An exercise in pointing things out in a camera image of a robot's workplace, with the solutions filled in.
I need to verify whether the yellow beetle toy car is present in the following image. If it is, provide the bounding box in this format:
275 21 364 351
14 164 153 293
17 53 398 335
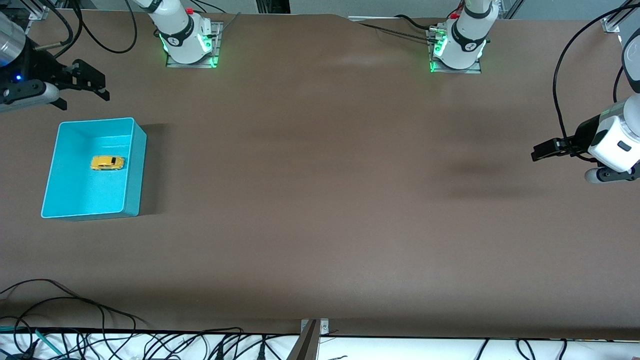
90 155 126 172

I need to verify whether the turquoise plastic bin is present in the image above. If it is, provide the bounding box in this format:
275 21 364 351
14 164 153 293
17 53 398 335
40 117 148 221

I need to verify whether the white lower shelf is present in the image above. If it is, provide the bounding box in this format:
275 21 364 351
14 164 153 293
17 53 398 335
0 329 640 360

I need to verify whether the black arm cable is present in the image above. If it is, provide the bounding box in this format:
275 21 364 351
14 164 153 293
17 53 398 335
552 2 640 162
70 0 138 54

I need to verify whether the black cable with brass plug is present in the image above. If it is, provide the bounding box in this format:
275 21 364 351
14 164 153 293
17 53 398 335
32 0 76 51

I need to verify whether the aluminium frame profile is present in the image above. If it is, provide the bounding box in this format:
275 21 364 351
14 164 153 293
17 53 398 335
22 0 57 22
602 0 640 35

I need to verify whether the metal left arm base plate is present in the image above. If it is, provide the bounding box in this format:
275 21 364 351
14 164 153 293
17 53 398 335
427 27 482 75

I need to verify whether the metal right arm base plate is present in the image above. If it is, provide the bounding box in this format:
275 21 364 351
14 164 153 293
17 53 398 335
166 21 223 69

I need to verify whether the thin grey base cable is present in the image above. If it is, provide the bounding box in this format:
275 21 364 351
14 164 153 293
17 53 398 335
215 12 242 37

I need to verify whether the thin black base cable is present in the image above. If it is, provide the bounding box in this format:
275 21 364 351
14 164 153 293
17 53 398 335
357 14 442 42

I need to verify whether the long black floor cable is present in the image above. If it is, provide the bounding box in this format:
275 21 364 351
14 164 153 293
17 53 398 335
0 278 149 332

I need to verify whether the teal cable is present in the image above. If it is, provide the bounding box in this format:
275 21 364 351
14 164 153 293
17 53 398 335
0 325 64 358

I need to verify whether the small metal bracket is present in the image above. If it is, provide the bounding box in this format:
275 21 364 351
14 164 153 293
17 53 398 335
300 318 330 336

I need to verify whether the grey camera pole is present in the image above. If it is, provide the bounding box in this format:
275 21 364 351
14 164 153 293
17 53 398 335
286 320 321 360

